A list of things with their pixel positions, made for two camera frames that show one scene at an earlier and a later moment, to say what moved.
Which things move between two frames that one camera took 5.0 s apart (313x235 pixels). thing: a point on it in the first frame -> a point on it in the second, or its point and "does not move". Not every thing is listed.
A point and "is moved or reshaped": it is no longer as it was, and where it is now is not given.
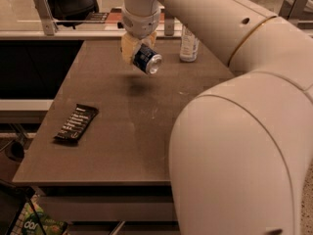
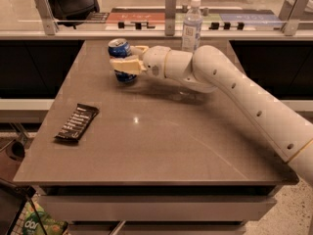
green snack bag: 36,222 does not move
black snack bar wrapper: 76,123 does not move
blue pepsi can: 148,60 is moved or reshaped
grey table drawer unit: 112,209 does not move
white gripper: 141,25 -> 156,61
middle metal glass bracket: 169,23 does not move
